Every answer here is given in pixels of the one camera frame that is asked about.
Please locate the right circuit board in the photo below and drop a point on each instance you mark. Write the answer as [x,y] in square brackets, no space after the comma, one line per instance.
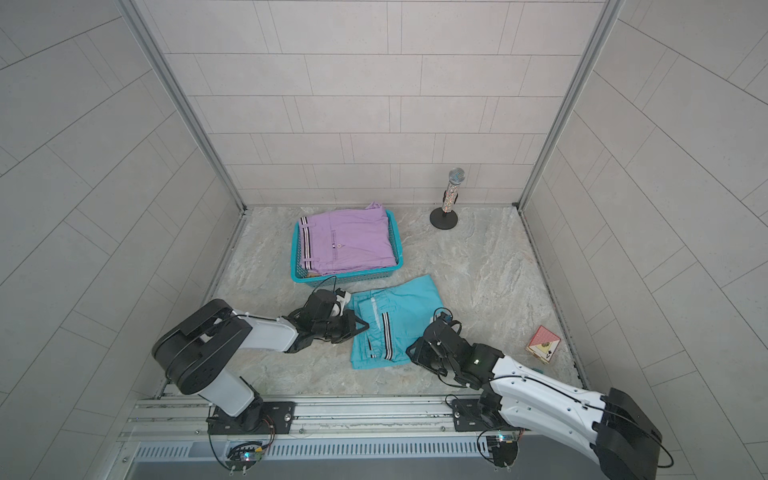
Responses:
[503,450]

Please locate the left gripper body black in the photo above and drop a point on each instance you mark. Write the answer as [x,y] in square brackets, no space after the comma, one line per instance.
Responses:
[333,327]

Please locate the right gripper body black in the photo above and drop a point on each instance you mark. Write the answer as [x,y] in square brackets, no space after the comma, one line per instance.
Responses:
[449,364]

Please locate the circuit board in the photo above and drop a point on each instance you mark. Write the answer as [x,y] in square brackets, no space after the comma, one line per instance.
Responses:
[503,450]
[242,457]

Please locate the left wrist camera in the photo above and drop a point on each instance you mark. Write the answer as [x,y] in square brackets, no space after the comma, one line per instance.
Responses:
[324,304]

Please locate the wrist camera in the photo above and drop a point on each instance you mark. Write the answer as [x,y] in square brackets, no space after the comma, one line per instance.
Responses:
[446,316]
[324,304]

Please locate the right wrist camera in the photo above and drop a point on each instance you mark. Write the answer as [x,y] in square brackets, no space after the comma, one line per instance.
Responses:
[446,316]

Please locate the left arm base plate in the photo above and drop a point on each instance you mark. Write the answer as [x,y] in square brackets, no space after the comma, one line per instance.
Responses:
[260,418]

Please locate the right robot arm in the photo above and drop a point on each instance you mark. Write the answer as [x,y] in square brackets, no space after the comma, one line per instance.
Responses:
[609,429]

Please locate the aluminium mounting rail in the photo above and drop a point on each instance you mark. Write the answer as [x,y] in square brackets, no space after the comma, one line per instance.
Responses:
[185,418]

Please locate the teal pants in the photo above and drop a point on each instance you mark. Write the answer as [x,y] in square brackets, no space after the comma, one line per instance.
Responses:
[397,317]

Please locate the pink patterned small box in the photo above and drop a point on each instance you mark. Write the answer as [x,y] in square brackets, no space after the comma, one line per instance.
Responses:
[543,344]

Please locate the teal plastic basket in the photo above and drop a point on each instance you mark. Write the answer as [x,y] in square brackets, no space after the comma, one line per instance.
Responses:
[301,276]

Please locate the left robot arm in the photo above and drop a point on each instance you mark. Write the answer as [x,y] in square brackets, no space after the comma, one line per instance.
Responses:
[194,355]

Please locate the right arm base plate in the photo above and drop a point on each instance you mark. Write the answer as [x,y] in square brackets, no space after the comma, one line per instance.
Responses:
[467,416]

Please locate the left circuit board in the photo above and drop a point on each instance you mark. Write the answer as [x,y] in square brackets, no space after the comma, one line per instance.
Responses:
[242,457]

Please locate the purple pants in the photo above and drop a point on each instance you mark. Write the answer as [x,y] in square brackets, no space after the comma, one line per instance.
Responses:
[345,241]

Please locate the glitter microphone on stand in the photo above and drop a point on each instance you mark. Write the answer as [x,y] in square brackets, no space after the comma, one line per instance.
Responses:
[445,217]

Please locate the ventilation grille strip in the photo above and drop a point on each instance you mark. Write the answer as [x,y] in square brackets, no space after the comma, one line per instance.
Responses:
[320,449]

